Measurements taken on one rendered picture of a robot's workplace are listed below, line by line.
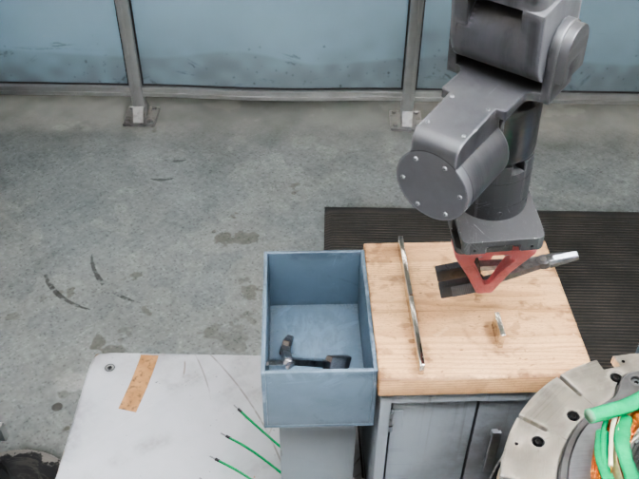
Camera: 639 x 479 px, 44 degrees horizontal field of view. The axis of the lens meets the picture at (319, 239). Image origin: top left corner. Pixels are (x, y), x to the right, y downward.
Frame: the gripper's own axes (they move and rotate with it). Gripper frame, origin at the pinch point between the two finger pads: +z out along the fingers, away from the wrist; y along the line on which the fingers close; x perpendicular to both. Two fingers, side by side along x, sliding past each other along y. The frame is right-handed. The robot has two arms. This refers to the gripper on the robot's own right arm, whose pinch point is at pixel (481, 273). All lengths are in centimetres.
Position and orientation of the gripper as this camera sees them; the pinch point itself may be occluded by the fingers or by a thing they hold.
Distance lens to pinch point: 72.9
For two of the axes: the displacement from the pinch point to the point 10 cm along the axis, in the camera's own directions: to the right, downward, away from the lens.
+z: 0.6, 7.1, 7.0
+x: 10.0, -0.8, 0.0
